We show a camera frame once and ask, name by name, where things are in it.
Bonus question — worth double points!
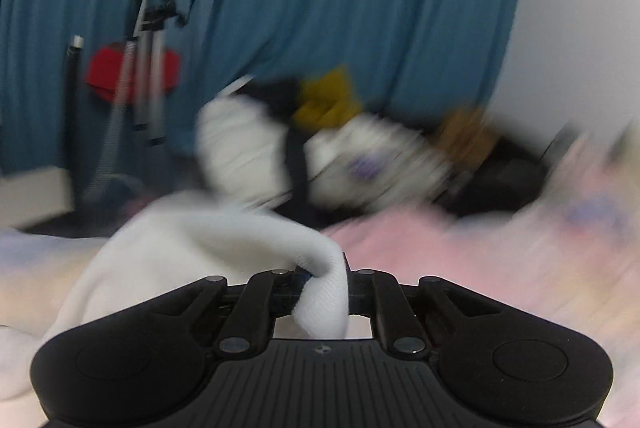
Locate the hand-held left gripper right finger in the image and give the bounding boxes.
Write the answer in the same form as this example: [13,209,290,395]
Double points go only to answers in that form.
[341,253,473,355]

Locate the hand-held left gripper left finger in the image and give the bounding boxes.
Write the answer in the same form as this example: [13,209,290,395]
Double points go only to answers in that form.
[172,269,313,356]

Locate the white sweatshirt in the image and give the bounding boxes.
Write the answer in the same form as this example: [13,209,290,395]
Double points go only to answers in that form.
[0,190,351,401]

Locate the pile of mixed clothes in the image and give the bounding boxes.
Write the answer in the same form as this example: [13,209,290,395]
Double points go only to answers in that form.
[194,95,453,215]

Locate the pastel tie-dye bed sheet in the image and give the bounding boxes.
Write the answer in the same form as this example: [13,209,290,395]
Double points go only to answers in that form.
[0,118,640,428]

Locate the black garment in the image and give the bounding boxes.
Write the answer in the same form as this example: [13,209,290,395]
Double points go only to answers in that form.
[239,78,323,225]

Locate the mustard yellow garment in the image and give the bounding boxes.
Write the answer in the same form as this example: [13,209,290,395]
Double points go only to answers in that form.
[292,66,364,132]

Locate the black slim floor stand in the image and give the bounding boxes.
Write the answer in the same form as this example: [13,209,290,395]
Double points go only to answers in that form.
[63,35,86,215]

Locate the white vanity desk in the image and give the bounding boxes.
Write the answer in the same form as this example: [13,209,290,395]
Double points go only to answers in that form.
[0,166,69,230]

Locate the red cloth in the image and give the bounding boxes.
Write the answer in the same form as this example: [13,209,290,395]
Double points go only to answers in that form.
[85,46,182,105]

